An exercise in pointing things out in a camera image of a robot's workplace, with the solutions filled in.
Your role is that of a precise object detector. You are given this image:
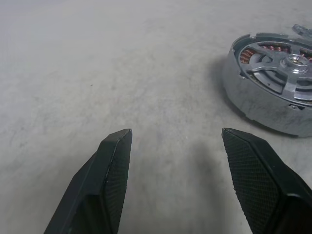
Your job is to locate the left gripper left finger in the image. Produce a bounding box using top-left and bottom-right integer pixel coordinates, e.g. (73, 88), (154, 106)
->
(43, 128), (133, 234)

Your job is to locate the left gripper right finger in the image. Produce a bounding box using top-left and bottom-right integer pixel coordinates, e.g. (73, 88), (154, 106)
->
(221, 127), (312, 234)

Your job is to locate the black round disc part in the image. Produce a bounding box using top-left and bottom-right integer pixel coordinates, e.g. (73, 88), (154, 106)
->
(237, 40), (312, 103)

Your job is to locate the motor stator with copper windings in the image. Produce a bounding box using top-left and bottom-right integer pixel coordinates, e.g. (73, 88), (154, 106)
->
(221, 32), (312, 137)

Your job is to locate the grey gear plate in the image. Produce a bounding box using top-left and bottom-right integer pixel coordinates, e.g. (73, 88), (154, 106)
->
(291, 23), (312, 38)

